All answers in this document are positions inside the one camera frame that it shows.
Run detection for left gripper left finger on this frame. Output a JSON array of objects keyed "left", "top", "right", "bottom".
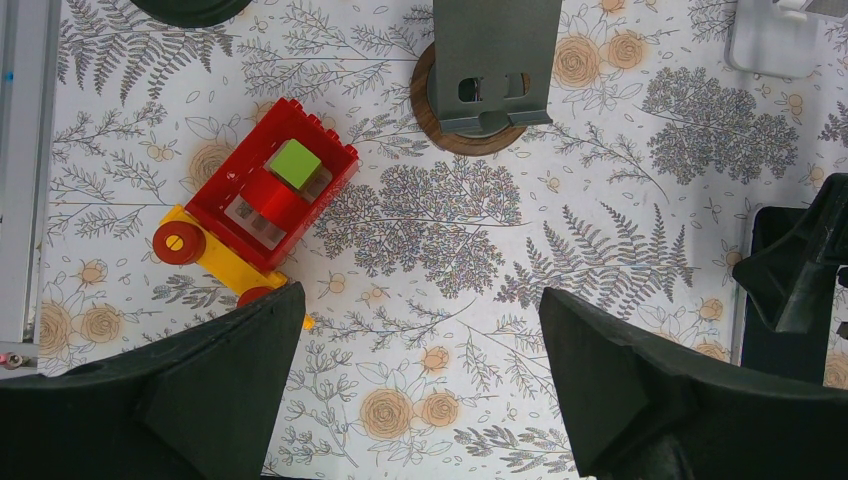
[{"left": 1, "top": 283, "right": 305, "bottom": 479}]

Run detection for floral patterned mat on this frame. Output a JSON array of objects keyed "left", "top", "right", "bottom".
[{"left": 39, "top": 1, "right": 847, "bottom": 479}]

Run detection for black phone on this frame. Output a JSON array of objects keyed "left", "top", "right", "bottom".
[{"left": 731, "top": 206, "right": 829, "bottom": 385}]

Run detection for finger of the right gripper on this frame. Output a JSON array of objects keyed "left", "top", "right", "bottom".
[{"left": 732, "top": 173, "right": 847, "bottom": 333}]

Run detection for white phone stand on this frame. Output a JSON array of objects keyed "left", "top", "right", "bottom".
[{"left": 725, "top": 0, "right": 847, "bottom": 79}]

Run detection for wooden-base grey phone stand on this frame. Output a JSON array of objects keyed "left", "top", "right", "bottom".
[{"left": 409, "top": 0, "right": 562, "bottom": 156}]

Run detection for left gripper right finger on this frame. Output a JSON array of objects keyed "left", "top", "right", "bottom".
[{"left": 539, "top": 288, "right": 847, "bottom": 479}]

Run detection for red yellow toy truck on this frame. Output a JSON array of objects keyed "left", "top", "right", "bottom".
[{"left": 152, "top": 98, "right": 359, "bottom": 306}]

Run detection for left black tripod stand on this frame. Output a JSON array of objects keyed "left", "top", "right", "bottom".
[{"left": 131, "top": 0, "right": 251, "bottom": 28}]

